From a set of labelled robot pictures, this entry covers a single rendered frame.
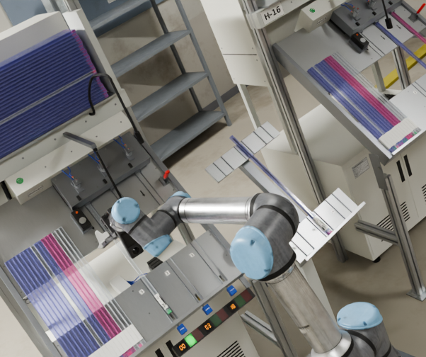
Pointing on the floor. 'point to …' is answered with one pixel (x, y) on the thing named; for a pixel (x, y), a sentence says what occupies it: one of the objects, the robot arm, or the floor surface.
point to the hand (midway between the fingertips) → (119, 236)
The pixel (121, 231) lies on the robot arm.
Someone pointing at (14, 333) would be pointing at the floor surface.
